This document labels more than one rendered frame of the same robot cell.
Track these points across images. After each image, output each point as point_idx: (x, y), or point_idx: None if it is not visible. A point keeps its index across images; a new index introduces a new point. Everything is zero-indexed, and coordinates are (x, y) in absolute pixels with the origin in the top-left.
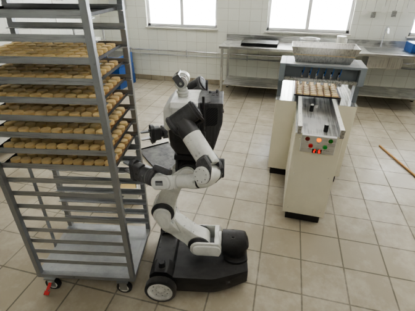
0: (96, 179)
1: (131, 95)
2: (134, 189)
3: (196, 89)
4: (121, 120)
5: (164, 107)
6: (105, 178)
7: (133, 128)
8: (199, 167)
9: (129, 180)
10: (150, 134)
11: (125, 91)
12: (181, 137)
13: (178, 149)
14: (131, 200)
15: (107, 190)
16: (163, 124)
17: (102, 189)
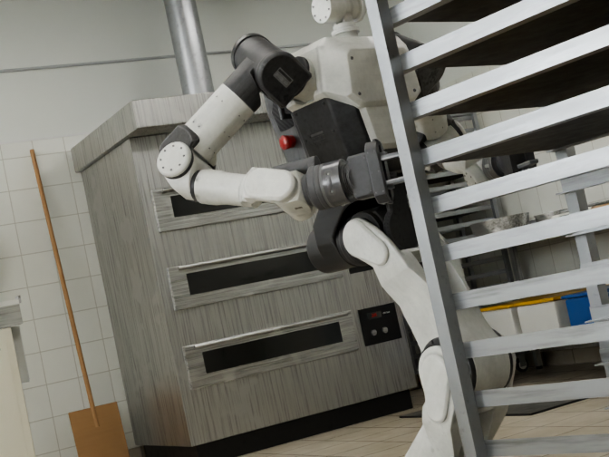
0: (604, 335)
1: (394, 27)
2: (492, 392)
3: (295, 52)
4: (437, 102)
5: (401, 45)
6: (566, 329)
7: (417, 138)
8: (454, 120)
9: (495, 347)
10: (386, 170)
11: (397, 9)
12: (439, 82)
13: None
14: (521, 447)
15: (584, 395)
16: (418, 82)
17: (602, 388)
